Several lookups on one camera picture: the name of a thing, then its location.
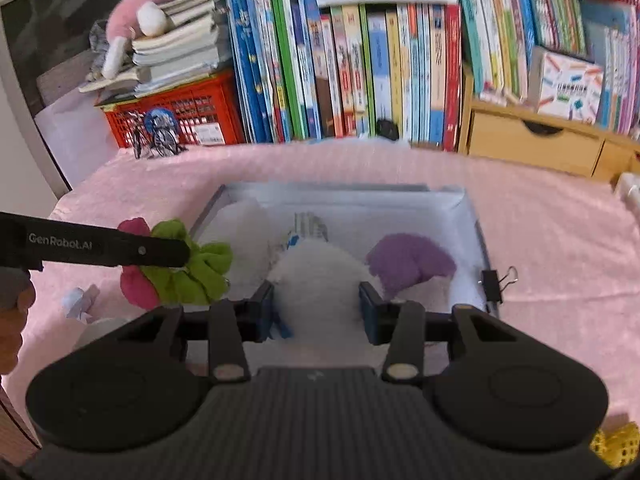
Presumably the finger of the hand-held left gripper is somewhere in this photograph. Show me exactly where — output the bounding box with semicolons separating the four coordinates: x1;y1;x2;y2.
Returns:
112;230;192;268

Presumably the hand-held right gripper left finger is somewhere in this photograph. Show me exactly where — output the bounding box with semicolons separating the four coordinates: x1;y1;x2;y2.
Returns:
95;280;277;384

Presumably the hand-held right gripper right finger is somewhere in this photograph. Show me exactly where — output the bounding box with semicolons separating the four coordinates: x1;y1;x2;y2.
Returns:
359;282;538;381

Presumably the magenta fabric bow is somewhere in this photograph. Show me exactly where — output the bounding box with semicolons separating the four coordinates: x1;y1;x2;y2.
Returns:
117;217;162;310

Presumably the bright green scrunchie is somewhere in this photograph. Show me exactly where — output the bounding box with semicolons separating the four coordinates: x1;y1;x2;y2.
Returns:
140;219;234;306

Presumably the white fluffy pompom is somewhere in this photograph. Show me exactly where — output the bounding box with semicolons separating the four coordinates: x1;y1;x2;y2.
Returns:
267;237;383;356

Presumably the purple fluffy pompom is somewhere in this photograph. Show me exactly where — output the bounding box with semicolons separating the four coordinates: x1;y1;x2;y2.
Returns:
366;232;458;298

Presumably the grey cardboard box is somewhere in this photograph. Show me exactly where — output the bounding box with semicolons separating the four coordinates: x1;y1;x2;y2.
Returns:
190;182;501;356

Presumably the gold sequin bow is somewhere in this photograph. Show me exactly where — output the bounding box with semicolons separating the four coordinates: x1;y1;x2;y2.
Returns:
589;421;640;467

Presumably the person's left hand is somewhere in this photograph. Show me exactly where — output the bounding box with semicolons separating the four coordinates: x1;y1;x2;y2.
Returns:
0;292;36;375

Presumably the light blue crumpled paper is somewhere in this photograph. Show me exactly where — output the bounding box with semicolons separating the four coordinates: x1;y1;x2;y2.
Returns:
61;284;101;322

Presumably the white paper bag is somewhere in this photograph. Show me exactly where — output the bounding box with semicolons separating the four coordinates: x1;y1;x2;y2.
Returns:
34;102;121;193

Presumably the miniature bicycle model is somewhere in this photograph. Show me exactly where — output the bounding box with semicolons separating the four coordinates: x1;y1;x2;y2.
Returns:
127;110;186;160

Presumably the black binder clip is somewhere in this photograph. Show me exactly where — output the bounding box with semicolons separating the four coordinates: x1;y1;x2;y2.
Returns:
480;266;519;304

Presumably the red plastic crate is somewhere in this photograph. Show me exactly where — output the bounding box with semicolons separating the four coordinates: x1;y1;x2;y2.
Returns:
102;71;246;150

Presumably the stack of flat books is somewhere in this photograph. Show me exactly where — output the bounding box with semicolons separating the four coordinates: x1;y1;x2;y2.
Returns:
80;0;236;106

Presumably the grey cloth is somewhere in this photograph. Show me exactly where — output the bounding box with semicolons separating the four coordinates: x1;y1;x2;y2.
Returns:
89;20;113;53

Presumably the wooden desk organiser with drawers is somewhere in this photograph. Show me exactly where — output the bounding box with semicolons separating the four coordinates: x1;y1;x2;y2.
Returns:
457;62;640;186

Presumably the pink plush toy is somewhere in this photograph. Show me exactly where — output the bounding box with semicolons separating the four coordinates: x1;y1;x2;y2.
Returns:
102;0;178;80

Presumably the row of tall upright books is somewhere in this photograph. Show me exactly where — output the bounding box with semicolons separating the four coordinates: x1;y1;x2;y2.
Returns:
225;0;463;153

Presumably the white printed carton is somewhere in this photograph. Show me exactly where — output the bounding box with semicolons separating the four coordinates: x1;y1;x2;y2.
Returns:
527;45;606;126

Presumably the row of thin colourful books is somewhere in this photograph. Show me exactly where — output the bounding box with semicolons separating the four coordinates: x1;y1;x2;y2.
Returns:
450;0;588;106

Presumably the row of blue red books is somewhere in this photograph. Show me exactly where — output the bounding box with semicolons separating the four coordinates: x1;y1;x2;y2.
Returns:
580;0;640;136

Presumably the window with white frame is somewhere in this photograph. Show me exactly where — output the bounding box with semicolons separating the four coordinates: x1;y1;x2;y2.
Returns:
0;0;156;201

